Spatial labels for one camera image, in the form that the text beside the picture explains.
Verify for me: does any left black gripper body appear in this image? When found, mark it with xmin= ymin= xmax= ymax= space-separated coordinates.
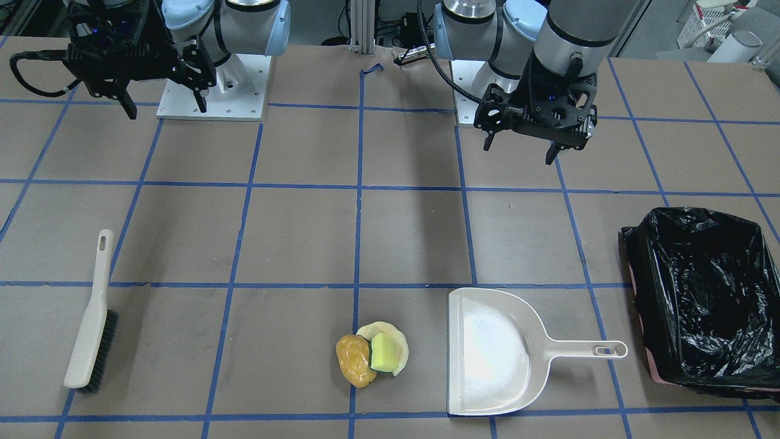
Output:
xmin=474 ymin=58 xmax=597 ymax=150

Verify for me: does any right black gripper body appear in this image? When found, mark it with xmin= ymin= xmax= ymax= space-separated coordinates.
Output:
xmin=64 ymin=1 xmax=216 ymax=98

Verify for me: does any beige dustpan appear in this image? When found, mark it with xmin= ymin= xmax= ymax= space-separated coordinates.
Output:
xmin=447 ymin=287 xmax=628 ymax=416

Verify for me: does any green yellow sponge piece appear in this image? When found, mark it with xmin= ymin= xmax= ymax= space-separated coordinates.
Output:
xmin=370 ymin=332 xmax=399 ymax=373

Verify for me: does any beige hand brush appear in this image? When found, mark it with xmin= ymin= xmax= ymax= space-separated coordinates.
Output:
xmin=63 ymin=229 xmax=119 ymax=394

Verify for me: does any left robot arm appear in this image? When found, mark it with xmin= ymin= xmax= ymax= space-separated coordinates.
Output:
xmin=432 ymin=1 xmax=638 ymax=164

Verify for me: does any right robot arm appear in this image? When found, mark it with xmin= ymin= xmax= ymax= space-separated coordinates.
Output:
xmin=63 ymin=1 xmax=291 ymax=122

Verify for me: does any bin with black bag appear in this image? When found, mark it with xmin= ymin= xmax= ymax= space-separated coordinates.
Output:
xmin=620 ymin=207 xmax=779 ymax=401

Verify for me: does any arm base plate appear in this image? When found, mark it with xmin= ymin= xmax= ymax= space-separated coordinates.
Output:
xmin=156 ymin=54 xmax=275 ymax=122
xmin=452 ymin=61 xmax=555 ymax=130

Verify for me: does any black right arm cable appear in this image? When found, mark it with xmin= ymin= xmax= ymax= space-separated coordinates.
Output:
xmin=9 ymin=50 xmax=80 ymax=98

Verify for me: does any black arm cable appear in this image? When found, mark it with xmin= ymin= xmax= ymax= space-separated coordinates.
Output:
xmin=417 ymin=0 xmax=488 ymax=104
xmin=9 ymin=50 xmax=80 ymax=98

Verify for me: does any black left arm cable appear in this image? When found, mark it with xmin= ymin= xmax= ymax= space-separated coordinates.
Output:
xmin=417 ymin=0 xmax=488 ymax=104

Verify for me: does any aluminium frame post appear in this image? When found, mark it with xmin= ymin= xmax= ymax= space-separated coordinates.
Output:
xmin=348 ymin=0 xmax=378 ymax=57

